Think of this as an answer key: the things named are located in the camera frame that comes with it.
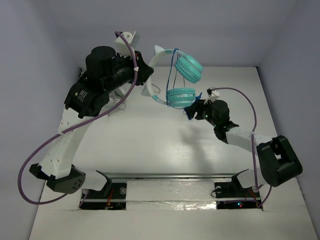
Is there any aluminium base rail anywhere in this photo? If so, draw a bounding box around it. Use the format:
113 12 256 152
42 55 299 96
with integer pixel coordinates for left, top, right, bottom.
79 176 265 211

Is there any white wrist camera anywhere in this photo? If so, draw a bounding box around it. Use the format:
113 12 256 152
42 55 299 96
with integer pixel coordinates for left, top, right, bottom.
114 30 140 56
204 87 220 104

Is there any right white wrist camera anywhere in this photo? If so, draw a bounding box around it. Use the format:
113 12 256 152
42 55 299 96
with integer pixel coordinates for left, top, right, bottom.
204 87 220 104

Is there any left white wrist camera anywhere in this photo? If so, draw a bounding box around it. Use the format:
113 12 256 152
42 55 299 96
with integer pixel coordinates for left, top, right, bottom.
114 30 140 56

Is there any purple cable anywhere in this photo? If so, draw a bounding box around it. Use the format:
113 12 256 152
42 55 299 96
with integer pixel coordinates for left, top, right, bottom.
209 86 273 208
17 31 138 208

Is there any blue headphone cable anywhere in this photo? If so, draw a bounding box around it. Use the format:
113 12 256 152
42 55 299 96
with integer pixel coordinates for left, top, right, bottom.
164 48 203 122

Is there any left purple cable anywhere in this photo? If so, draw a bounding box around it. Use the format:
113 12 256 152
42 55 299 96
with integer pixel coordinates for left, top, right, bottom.
17 31 138 208

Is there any white over-ear headphones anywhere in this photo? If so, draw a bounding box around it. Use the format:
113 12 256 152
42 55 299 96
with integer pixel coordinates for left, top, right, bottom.
108 89 127 117

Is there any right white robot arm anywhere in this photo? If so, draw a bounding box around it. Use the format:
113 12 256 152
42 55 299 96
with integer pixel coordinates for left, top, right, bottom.
184 100 303 197

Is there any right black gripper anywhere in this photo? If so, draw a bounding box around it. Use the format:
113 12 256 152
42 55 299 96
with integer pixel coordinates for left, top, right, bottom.
184 98 219 128

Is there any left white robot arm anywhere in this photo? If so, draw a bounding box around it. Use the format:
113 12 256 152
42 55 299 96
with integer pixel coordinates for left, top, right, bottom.
29 46 154 195

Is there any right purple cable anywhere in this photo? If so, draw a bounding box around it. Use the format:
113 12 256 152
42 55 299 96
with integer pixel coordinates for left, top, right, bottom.
209 86 273 208

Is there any teal over-ear headphones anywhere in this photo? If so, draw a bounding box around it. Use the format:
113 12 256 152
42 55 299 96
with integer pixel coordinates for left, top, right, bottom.
141 45 203 110

